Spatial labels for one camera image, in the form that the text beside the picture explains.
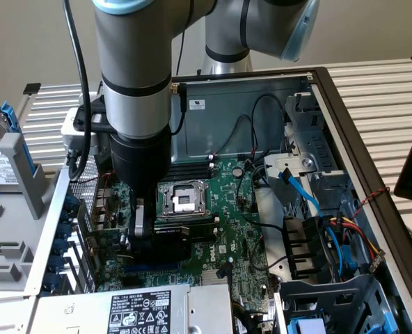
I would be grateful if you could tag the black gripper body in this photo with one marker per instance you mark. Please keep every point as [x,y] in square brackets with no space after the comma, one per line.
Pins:
[140,160]

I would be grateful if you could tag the green graphics card black fan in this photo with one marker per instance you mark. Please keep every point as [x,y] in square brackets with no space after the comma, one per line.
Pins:
[171,245]

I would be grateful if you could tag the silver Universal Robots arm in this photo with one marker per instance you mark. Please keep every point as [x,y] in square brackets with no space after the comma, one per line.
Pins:
[133,52]

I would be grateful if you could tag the blue expansion slot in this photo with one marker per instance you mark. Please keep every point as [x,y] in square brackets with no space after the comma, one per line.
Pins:
[157,268]

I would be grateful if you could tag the short black expansion slot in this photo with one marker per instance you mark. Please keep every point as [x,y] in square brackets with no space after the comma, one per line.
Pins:
[130,282]

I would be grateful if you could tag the black RAM slot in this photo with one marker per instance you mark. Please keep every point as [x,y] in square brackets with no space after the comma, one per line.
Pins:
[192,222]
[192,165]
[192,173]
[192,176]
[192,169]

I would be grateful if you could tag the silver power supply unit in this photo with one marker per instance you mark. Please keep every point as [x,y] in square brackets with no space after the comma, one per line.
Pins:
[140,311]

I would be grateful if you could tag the blue card latch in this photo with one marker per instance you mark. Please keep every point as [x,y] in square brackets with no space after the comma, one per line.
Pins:
[51,281]
[60,247]
[57,263]
[71,204]
[65,231]

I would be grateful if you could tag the white case sticker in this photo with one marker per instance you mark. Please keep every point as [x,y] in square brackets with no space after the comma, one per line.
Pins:
[197,104]

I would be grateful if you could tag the silver chipset heat sink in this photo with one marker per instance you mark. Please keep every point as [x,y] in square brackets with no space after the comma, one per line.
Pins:
[214,277]

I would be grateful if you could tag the green Dell motherboard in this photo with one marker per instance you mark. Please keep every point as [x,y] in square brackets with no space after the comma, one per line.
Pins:
[227,208]

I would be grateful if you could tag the round coin battery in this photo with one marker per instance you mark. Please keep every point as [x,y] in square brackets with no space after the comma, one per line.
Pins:
[237,171]

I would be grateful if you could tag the grey parts rack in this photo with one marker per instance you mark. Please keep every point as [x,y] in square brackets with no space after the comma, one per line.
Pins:
[21,174]

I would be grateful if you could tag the open PC case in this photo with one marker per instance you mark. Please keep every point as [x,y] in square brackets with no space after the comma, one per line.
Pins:
[261,121]

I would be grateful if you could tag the silver metal disk bay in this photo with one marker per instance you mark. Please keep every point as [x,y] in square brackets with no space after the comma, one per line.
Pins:
[317,153]

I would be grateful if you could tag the grey blue drive cage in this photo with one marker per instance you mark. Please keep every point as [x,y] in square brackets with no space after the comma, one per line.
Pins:
[331,306]

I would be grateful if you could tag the CPU socket metal frame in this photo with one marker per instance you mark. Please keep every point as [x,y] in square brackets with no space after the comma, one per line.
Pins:
[185,200]

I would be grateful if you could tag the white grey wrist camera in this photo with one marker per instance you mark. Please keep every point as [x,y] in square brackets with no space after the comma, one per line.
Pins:
[68,132]

